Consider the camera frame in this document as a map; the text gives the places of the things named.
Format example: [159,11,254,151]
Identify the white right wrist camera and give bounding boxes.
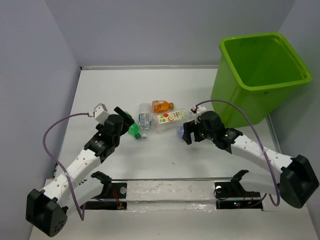
[191,104,207,118]

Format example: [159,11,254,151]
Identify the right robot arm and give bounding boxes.
[182,111,320,209]

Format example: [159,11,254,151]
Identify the clear bottle apple label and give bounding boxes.
[152,108,195,133]

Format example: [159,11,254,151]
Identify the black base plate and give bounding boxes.
[84,181,128,211]
[213,181,263,210]

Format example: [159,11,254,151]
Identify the short orange juice bottle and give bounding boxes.
[151,100,174,113]

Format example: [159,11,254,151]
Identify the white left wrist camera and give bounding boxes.
[93,103,109,125]

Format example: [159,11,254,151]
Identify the green plastic bin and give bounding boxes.
[211,32,312,128]

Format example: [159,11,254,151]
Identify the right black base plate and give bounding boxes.
[213,181,263,210]

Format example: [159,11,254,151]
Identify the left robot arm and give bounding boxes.
[25,103,135,238]

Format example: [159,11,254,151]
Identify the clear bottle blue cap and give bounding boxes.
[176,125,185,140]

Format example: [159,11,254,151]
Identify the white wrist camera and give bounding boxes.
[191,104,207,118]
[93,103,109,125]

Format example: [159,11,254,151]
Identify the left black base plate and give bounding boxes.
[84,181,128,211]

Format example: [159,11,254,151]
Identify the green plastic bottle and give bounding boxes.
[128,122,142,140]

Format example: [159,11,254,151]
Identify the clear bottle blue white label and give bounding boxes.
[138,103,152,139]

